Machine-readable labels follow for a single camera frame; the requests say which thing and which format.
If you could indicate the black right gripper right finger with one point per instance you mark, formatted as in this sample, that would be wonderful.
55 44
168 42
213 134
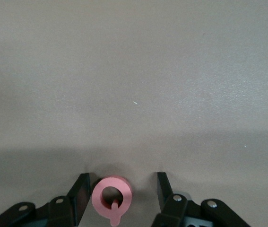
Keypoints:
169 208

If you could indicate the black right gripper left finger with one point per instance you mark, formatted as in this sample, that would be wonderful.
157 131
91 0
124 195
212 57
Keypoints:
72 208

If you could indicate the pink foam letter Q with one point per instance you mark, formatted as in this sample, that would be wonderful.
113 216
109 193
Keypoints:
98 196

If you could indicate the brown table cover mat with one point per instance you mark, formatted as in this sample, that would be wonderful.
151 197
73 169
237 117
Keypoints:
133 71

